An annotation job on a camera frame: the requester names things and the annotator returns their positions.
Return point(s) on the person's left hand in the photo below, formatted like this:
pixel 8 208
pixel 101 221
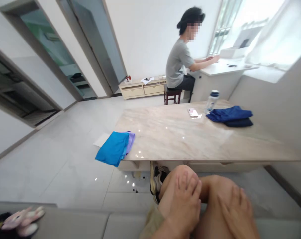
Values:
pixel 184 204

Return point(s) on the person's right hand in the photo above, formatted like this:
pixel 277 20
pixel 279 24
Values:
pixel 236 214

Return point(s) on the person's left fingers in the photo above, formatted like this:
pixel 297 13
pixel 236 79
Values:
pixel 186 185

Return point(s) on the person's right fingers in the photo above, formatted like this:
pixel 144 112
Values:
pixel 231 199

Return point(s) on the person's legs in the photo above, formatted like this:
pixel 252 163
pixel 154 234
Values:
pixel 215 184

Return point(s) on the grey black sneaker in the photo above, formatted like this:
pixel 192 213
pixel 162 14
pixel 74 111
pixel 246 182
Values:
pixel 158 180

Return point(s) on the beige marble table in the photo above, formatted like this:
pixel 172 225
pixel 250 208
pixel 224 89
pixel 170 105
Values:
pixel 175 134

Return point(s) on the purple garment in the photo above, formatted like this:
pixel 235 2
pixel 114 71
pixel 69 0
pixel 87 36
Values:
pixel 131 142

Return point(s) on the pink white phone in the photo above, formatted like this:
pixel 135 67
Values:
pixel 193 112

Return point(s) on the navy garment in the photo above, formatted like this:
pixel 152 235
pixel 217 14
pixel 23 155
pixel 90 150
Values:
pixel 241 123

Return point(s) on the bright blue garment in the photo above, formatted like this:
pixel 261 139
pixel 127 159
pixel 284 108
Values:
pixel 113 148

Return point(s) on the royal blue garment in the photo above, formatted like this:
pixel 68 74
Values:
pixel 227 114

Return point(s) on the clear water bottle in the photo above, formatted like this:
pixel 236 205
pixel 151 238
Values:
pixel 211 102

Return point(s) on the dark red wooden stool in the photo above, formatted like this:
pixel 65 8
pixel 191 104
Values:
pixel 173 95

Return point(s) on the white paper sheet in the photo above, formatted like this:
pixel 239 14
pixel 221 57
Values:
pixel 100 140

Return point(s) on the grey sofa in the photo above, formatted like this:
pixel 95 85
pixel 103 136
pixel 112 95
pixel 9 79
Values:
pixel 90 224

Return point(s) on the cream low cabinet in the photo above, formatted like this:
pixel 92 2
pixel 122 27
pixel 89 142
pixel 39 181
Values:
pixel 140 88

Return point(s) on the white desk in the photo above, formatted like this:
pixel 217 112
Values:
pixel 215 79

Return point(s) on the white open box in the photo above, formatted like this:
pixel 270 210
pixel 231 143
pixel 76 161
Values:
pixel 236 51

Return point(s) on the window with white grille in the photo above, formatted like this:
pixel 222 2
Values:
pixel 221 30

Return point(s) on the frosted glass door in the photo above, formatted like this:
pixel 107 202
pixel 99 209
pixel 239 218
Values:
pixel 100 47

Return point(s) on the white curtain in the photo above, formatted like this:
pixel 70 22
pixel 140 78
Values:
pixel 277 39

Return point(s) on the pink plush toy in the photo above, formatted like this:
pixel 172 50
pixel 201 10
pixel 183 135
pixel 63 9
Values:
pixel 23 220

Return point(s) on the grey framed doorway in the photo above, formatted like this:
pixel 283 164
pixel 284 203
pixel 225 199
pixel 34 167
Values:
pixel 53 49

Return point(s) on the dark sliding doorway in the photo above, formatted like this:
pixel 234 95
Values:
pixel 18 92

